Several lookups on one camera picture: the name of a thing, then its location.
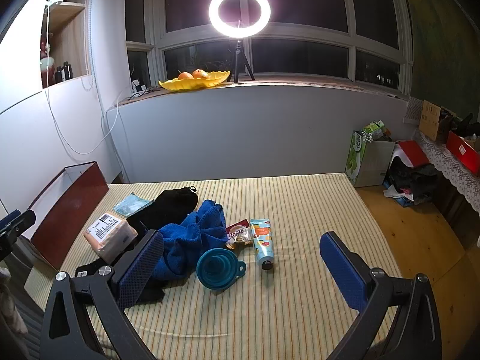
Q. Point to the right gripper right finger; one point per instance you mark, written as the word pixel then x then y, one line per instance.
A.
pixel 397 317

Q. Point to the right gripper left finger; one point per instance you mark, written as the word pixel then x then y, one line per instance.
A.
pixel 68 333

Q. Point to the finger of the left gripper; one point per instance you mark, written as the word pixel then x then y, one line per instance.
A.
pixel 7 219
pixel 10 234

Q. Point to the orange labelled soft package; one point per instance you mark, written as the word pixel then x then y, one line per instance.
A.
pixel 109 236

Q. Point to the blue packaged face mask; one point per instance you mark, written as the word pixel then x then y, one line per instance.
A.
pixel 130 205

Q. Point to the black velvet pouch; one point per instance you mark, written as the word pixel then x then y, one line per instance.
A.
pixel 171 207

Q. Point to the teal collapsible funnel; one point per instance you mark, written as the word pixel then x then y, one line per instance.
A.
pixel 217 269

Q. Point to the blue towel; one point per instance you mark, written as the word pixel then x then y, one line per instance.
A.
pixel 185 243

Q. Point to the red white snack packet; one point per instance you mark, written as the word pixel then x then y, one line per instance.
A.
pixel 238 234

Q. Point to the light blue cream tube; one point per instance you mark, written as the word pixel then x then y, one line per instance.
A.
pixel 260 230

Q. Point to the dark red storage box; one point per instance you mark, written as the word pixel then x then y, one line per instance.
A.
pixel 62 209

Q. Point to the striped yellow mat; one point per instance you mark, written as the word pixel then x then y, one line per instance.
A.
pixel 293 311

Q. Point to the black bottles on shelf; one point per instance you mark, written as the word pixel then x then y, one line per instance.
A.
pixel 63 72

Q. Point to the red white vase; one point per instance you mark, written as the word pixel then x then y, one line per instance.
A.
pixel 47 63

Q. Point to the pile of clothes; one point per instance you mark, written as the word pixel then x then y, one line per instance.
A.
pixel 411 179

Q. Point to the white power adapter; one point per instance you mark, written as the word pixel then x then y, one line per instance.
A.
pixel 138 87

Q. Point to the white lace cloth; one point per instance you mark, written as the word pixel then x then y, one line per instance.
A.
pixel 452 169

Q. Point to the red box on bench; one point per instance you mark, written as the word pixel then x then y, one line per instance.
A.
pixel 464 152

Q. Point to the green white cardboard box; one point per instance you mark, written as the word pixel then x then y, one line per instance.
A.
pixel 369 155

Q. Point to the yellow leaf-shaped fruit tray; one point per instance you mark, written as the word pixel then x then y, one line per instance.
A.
pixel 212 79

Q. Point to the orange fruit left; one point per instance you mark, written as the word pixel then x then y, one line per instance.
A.
pixel 185 75

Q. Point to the orange fruit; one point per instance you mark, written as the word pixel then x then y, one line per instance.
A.
pixel 200 74
pixel 185 75

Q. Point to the brown cardboard box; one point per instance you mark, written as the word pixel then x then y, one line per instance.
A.
pixel 436 122

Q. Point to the orange fruit right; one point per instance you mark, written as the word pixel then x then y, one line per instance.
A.
pixel 200 74

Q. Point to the black tripod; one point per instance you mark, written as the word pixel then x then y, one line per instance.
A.
pixel 238 62

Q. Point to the wooden wall shelf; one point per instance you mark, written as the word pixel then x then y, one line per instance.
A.
pixel 64 25

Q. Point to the white ring light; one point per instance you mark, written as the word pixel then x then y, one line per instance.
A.
pixel 239 32

